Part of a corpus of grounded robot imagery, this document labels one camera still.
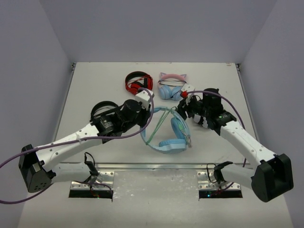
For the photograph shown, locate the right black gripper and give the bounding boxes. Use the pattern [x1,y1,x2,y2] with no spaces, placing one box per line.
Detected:
[174,94,210,120]

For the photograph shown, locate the light blue headphones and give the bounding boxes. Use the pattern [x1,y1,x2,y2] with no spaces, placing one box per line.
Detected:
[140,106,191,154]

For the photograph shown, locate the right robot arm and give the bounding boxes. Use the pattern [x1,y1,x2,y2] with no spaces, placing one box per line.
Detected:
[177,88,294,202]

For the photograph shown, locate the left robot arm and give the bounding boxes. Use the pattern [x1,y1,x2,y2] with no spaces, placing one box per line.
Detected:
[19,99,151,193]

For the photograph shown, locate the black headphones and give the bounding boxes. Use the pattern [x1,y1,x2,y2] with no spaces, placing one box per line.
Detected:
[90,101,118,122]

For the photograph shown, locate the red headphones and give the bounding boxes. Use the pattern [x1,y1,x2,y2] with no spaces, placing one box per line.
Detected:
[125,71,153,95]

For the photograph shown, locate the pink blue cat-ear headphones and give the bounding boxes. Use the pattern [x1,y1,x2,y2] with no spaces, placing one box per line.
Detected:
[158,72,187,101]

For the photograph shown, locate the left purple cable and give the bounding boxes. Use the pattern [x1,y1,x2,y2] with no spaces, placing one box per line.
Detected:
[0,87,155,204]

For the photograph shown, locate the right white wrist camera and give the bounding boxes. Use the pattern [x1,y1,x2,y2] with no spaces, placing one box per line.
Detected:
[180,84,195,104]

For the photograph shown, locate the metal rail bracket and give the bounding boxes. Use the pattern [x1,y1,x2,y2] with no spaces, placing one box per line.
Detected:
[51,162,240,190]

